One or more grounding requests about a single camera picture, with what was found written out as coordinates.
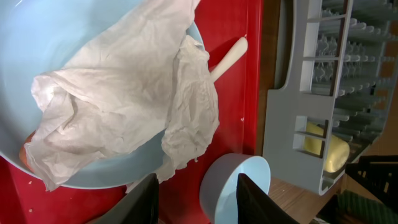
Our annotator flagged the orange food piece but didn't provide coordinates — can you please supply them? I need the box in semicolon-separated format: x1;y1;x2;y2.
19;131;35;172

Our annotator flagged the yellow plastic cup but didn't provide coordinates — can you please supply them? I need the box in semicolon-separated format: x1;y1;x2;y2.
303;135;349;173

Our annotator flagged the crumpled white napkin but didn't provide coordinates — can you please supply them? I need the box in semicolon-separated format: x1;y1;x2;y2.
24;0;219;191

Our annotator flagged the light blue plate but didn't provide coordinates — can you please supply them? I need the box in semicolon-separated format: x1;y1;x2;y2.
1;1;206;190

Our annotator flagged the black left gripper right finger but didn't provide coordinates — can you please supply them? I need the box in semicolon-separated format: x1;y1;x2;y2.
236;173;299;224

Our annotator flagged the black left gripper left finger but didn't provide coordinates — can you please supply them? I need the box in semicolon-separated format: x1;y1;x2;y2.
89;174;159;224

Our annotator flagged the grey dishwasher rack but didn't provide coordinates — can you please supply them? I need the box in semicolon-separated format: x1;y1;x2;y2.
262;0;397;195

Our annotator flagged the light blue bowl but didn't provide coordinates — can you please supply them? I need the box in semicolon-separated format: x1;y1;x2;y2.
200;153;271;224

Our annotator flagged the white spoon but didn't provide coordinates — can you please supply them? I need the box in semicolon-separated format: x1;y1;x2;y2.
210;37;248;82

